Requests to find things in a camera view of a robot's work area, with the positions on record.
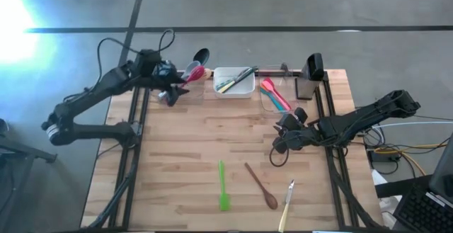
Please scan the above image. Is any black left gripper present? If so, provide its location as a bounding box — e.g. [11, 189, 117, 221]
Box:
[156, 79, 191, 108]

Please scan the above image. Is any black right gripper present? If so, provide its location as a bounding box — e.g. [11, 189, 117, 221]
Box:
[271, 113, 322, 155]

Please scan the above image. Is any grey silicone spoon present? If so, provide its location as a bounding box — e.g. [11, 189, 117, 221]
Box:
[180, 60, 201, 81]

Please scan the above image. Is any blue silicone spatula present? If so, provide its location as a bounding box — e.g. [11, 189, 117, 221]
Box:
[259, 87, 286, 113]

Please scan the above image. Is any black spoon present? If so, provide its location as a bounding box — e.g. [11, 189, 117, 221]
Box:
[193, 47, 210, 68]

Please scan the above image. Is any red silicone spatula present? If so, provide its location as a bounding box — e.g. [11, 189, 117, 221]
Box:
[260, 80, 288, 112]

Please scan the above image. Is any pink silicone spatula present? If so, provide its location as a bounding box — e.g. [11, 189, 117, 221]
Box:
[261, 76, 293, 112]

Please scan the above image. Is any brown wooden spoon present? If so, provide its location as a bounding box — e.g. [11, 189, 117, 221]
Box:
[243, 161, 279, 211]

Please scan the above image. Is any green silicone spatula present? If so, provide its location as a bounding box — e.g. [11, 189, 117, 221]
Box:
[218, 159, 231, 212]

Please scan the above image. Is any clear plastic bin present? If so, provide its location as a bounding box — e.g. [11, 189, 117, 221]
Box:
[257, 64, 300, 115]
[151, 68, 208, 106]

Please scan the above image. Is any white plastic bin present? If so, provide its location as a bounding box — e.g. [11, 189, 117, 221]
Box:
[213, 67, 257, 99]

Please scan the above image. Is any black power box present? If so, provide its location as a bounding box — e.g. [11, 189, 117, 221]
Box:
[367, 148, 403, 164]

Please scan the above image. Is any black computer keyboard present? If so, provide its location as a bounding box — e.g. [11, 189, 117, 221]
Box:
[392, 133, 453, 233]

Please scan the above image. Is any dark metal stand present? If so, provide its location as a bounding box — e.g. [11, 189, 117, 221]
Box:
[0, 118, 57, 233]

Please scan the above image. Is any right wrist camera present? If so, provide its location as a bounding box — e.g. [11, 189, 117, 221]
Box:
[294, 106, 309, 123]

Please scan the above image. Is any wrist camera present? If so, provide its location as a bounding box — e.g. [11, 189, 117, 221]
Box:
[294, 106, 309, 123]
[154, 60, 177, 85]

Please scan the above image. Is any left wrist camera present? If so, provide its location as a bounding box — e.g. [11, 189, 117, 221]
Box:
[154, 60, 177, 85]

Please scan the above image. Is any metal box grater black handle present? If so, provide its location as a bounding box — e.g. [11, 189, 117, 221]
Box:
[295, 52, 326, 101]

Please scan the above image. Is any black aluminium table frame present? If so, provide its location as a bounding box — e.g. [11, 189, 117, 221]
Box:
[81, 68, 390, 232]

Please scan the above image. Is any yellow cable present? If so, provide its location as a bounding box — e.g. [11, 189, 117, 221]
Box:
[374, 143, 453, 177]

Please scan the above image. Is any white cable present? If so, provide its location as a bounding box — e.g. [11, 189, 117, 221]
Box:
[379, 120, 453, 129]

